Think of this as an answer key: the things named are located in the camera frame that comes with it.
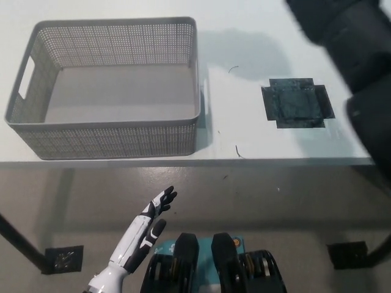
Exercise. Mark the black tape patch on table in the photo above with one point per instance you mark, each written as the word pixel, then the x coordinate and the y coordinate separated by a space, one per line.
pixel 296 103

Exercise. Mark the black table leg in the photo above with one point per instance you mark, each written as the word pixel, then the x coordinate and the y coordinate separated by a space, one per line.
pixel 382 247
pixel 19 238

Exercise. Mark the large grey perforated basket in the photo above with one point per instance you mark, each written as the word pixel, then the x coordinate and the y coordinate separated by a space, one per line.
pixel 122 91

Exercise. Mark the white and black left hand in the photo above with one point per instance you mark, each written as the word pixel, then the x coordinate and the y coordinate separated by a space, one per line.
pixel 134 241

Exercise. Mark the black and teal robot body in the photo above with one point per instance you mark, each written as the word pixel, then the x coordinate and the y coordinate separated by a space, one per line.
pixel 223 262

